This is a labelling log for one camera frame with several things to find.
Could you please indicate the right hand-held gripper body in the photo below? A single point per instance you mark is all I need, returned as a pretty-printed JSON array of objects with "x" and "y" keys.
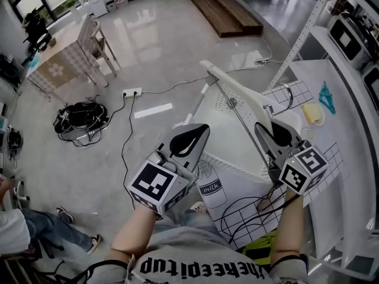
[{"x": 299, "y": 170}]

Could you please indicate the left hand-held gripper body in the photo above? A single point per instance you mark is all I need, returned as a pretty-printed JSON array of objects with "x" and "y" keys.
[{"x": 154, "y": 182}]

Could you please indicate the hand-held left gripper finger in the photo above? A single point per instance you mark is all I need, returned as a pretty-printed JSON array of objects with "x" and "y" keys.
[
  {"x": 169, "y": 142},
  {"x": 199, "y": 151}
]

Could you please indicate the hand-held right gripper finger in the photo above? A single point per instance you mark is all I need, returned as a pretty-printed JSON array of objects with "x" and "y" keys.
[
  {"x": 268, "y": 146},
  {"x": 293, "y": 138}
]

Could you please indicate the teal clothes hanger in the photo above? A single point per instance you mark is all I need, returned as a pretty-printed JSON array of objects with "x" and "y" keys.
[{"x": 327, "y": 99}]

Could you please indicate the person's left forearm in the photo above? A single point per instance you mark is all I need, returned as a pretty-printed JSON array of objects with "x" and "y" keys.
[{"x": 133, "y": 232}]

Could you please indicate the person's right forearm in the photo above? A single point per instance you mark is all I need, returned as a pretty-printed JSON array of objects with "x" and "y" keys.
[{"x": 288, "y": 226}]

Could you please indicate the yellow sponge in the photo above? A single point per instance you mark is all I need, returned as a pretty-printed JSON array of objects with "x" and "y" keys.
[{"x": 311, "y": 112}]

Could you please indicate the white paper strip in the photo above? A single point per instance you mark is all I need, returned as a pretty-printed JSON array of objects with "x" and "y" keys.
[{"x": 153, "y": 110}]

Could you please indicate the person's pink shoe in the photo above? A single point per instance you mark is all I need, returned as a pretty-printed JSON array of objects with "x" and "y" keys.
[{"x": 197, "y": 207}]

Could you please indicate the person's blue jeans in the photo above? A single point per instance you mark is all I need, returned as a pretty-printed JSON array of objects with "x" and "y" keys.
[{"x": 189, "y": 220}]

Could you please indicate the white metal shelving rack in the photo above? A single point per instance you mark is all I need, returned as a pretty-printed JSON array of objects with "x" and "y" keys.
[{"x": 355, "y": 129}]

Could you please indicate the white grid-print tablecloth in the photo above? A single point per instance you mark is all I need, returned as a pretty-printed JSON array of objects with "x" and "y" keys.
[{"x": 216, "y": 211}]

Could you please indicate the small white power strip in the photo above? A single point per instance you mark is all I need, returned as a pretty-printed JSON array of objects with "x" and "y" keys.
[{"x": 262, "y": 60}]

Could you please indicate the person's gray printed shirt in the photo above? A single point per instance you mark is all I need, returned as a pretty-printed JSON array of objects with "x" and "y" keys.
[{"x": 192, "y": 256}]

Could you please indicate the white microwave oven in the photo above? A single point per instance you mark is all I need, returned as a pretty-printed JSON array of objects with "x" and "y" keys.
[{"x": 349, "y": 40}]

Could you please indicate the light wooden chair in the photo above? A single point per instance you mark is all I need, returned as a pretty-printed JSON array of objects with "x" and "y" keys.
[{"x": 102, "y": 49}]

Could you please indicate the checkered cloth table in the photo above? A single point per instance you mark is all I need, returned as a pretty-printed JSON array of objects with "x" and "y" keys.
[{"x": 59, "y": 61}]

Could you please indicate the brown wooden step platform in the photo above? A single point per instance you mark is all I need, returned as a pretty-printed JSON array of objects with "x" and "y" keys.
[{"x": 225, "y": 10}]

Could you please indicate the black office chair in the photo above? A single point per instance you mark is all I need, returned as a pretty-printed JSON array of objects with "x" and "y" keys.
[{"x": 35, "y": 28}]

